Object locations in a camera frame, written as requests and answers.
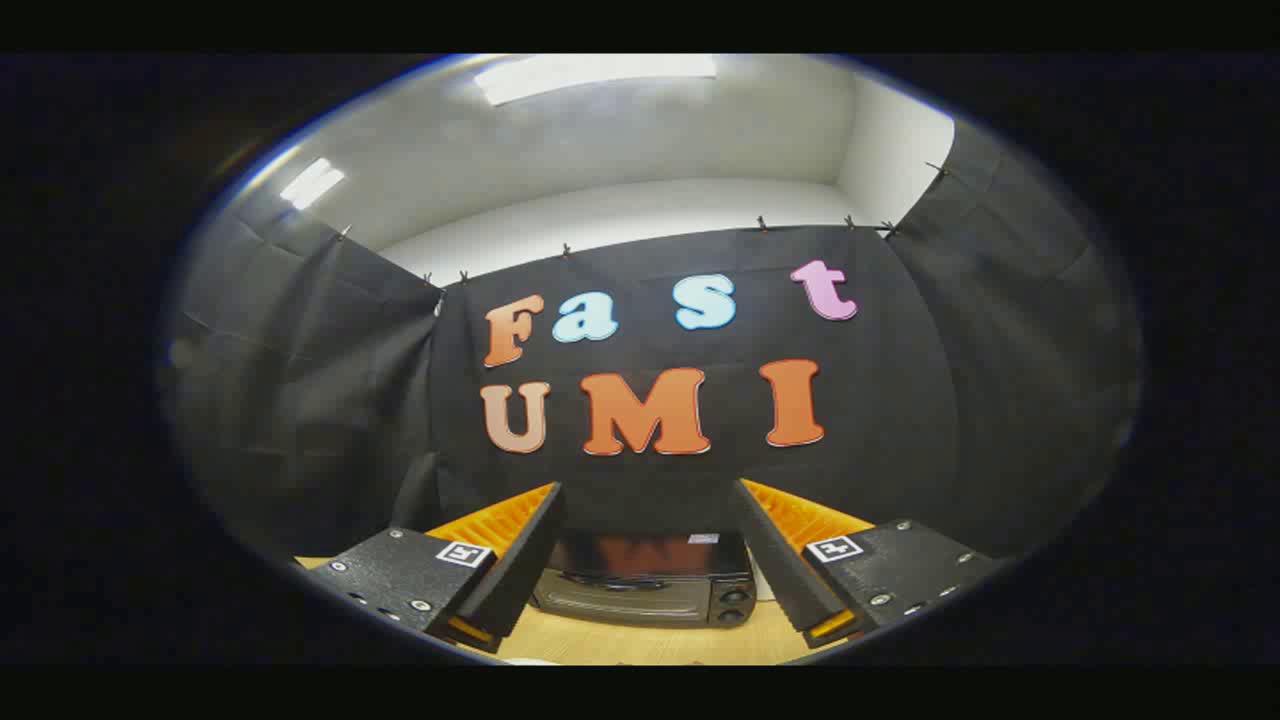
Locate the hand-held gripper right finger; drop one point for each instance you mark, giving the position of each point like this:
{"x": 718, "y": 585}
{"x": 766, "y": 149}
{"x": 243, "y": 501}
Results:
{"x": 780, "y": 560}

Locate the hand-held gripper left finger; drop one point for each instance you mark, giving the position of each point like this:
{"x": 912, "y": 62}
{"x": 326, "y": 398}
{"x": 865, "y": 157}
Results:
{"x": 520, "y": 560}

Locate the black backdrop cloth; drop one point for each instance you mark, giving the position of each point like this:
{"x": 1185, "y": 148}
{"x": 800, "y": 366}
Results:
{"x": 900, "y": 400}

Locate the black toaster oven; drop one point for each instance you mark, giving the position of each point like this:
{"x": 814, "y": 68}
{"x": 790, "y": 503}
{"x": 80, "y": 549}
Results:
{"x": 640, "y": 598}

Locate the long ceiling light panel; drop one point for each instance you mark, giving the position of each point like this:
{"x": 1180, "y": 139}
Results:
{"x": 600, "y": 75}

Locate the small ceiling light panel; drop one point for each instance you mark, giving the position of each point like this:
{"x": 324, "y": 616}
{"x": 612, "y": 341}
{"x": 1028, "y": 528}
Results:
{"x": 312, "y": 184}

